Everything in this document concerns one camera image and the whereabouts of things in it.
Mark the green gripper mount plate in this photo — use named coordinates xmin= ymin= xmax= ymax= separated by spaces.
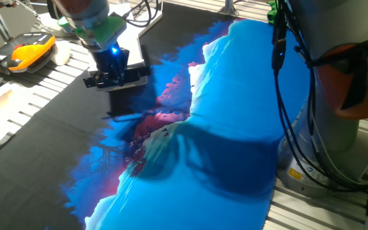
xmin=57 ymin=14 xmax=128 ymax=50

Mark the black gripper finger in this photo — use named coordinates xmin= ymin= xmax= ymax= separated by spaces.
xmin=93 ymin=72 xmax=108 ymax=89
xmin=110 ymin=72 xmax=126 ymax=87

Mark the green cloth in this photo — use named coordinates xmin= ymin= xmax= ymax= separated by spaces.
xmin=266 ymin=0 xmax=282 ymax=25

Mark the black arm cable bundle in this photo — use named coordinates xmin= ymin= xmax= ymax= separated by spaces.
xmin=119 ymin=0 xmax=368 ymax=192

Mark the orange black teach pendant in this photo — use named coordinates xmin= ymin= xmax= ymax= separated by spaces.
xmin=0 ymin=31 xmax=57 ymax=75

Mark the blue mountain print mat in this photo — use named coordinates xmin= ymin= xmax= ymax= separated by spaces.
xmin=0 ymin=1 xmax=314 ymax=230

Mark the thin metal rod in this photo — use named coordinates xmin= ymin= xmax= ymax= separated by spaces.
xmin=13 ymin=0 xmax=41 ymax=20

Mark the white rounded plastic object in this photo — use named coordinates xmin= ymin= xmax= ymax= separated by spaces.
xmin=50 ymin=40 xmax=72 ymax=66

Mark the black round spool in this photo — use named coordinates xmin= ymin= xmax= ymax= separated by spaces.
xmin=45 ymin=0 xmax=64 ymax=20

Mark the aluminium frame post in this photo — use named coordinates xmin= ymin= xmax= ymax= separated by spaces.
xmin=217 ymin=0 xmax=240 ymax=17

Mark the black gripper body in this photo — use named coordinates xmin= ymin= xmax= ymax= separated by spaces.
xmin=91 ymin=47 xmax=130 ymax=75

